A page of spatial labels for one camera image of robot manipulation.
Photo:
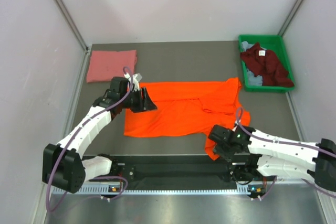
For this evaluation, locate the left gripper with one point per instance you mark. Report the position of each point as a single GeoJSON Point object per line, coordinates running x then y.
{"type": "Point", "coordinates": [144, 104]}

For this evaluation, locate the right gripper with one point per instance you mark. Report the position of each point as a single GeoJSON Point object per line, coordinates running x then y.
{"type": "Point", "coordinates": [227, 156]}

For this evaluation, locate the orange t-shirt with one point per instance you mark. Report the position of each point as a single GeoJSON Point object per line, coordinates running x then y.
{"type": "Point", "coordinates": [185, 108]}

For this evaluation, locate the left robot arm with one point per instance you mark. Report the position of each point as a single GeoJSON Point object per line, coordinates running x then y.
{"type": "Point", "coordinates": [63, 163]}

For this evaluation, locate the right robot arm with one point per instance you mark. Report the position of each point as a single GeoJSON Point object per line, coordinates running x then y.
{"type": "Point", "coordinates": [276, 156]}

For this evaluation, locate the folded pink t-shirt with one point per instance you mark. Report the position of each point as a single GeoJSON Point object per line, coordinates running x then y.
{"type": "Point", "coordinates": [104, 65]}

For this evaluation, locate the light blue t-shirt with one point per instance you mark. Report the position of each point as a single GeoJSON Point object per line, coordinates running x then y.
{"type": "Point", "coordinates": [252, 79]}

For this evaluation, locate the maroon t-shirt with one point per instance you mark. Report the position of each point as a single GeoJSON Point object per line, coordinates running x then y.
{"type": "Point", "coordinates": [265, 62]}

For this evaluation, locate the green plastic bin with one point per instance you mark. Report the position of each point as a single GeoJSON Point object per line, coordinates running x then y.
{"type": "Point", "coordinates": [274, 43]}

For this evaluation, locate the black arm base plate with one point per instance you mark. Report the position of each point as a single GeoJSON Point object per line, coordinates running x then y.
{"type": "Point", "coordinates": [141, 167]}

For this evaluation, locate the grey slotted cable duct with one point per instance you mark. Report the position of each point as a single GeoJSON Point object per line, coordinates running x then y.
{"type": "Point", "coordinates": [113, 188]}

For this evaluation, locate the left corner aluminium post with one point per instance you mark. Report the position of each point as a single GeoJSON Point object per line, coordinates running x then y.
{"type": "Point", "coordinates": [70, 22]}

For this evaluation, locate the corner aluminium post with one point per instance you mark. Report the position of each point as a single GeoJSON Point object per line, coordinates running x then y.
{"type": "Point", "coordinates": [70, 22]}
{"type": "Point", "coordinates": [290, 17]}

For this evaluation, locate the right corner aluminium post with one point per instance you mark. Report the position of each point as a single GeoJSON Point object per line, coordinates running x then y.
{"type": "Point", "coordinates": [290, 17]}

